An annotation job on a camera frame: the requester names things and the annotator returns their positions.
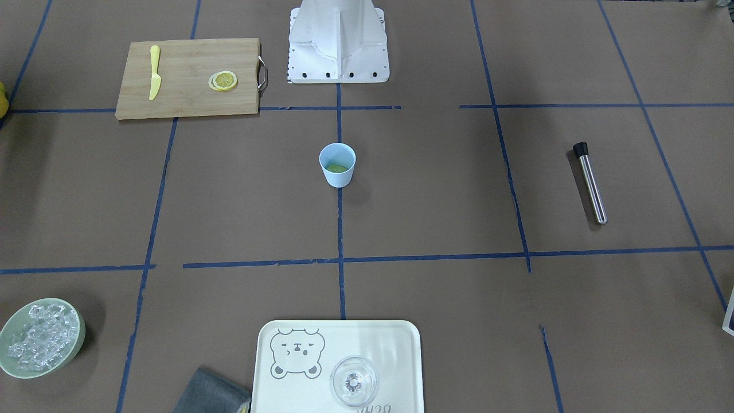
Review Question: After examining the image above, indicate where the steel muddler black tip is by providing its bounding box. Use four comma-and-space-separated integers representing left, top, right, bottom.
572, 142, 608, 225

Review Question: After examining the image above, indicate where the blue paper cup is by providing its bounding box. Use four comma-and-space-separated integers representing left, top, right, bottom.
319, 143, 357, 188

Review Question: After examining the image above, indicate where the yellow lemon front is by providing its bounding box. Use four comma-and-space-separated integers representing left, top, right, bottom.
0, 82, 10, 119

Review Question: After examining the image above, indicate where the cream bear tray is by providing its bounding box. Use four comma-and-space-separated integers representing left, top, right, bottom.
250, 321, 425, 412

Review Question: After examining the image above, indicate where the clear wine glass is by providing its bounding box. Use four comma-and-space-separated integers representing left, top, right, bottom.
330, 356, 378, 408

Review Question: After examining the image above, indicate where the bamboo cutting board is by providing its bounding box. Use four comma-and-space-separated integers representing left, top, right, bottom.
115, 38, 263, 120

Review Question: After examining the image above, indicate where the grey folded cloth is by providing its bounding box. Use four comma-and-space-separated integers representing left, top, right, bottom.
173, 368, 252, 412

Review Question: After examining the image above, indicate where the yellow plastic knife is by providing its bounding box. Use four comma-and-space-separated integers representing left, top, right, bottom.
149, 45, 162, 101

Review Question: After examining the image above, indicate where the green bowl of ice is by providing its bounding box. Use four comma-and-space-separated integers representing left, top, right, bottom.
1, 298, 86, 379

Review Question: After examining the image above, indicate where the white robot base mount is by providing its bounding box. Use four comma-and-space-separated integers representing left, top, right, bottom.
287, 1, 391, 84

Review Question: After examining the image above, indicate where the white wire dish rack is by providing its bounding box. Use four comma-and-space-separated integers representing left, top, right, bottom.
721, 289, 734, 336

